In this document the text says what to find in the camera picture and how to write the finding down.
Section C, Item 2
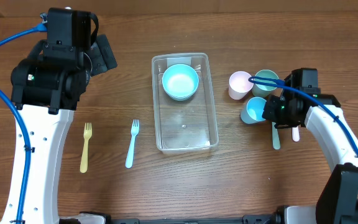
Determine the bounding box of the yellow plastic fork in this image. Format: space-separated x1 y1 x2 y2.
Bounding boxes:
80 123 92 174

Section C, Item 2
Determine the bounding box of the clear plastic container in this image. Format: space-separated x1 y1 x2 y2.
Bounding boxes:
152 52 219 154

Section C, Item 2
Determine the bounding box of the pink plastic cup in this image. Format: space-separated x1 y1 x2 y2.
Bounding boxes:
228 71 254 100

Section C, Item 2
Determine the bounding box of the blue plastic cup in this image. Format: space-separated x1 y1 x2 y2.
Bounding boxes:
240 96 267 124

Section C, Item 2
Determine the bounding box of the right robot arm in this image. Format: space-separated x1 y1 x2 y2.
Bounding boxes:
262 90 358 223

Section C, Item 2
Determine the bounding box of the left blue cable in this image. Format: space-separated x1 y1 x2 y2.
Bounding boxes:
0 23 48 224

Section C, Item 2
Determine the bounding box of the light blue bowl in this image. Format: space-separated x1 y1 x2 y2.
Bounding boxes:
162 64 200 101

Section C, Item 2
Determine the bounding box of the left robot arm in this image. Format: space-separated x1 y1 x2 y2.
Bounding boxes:
1 106 112 224

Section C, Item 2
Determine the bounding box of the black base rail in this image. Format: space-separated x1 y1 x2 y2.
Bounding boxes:
58 212 285 224

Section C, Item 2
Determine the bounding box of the green plastic fork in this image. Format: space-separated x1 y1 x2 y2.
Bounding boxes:
272 122 281 150

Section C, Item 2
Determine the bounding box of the pink plastic spoon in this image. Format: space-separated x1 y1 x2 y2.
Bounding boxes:
291 126 300 142

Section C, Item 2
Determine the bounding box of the light blue plastic fork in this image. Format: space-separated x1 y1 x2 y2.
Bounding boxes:
125 119 139 169

